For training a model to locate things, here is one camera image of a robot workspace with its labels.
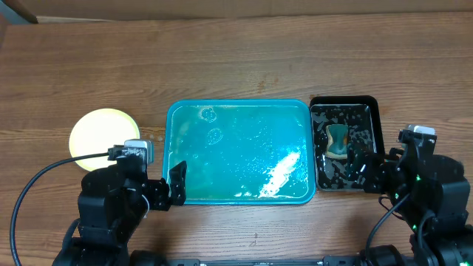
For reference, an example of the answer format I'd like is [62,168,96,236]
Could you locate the yellow green sponge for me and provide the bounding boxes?
[325,124,348,160]

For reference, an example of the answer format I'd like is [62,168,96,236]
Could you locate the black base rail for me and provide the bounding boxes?
[129,250,407,266]

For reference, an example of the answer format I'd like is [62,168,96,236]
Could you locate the teal plastic tray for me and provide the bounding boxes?
[162,99,316,205]

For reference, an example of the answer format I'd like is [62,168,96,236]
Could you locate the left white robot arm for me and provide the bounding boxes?
[53,158,187,265]

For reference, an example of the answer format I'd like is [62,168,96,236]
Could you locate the yellow-green rimmed plate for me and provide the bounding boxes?
[69,109,140,157]

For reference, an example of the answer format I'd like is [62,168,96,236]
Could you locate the black water tray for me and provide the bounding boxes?
[310,95,384,191]

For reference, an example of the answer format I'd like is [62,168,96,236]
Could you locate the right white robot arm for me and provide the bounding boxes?
[347,140,472,265]

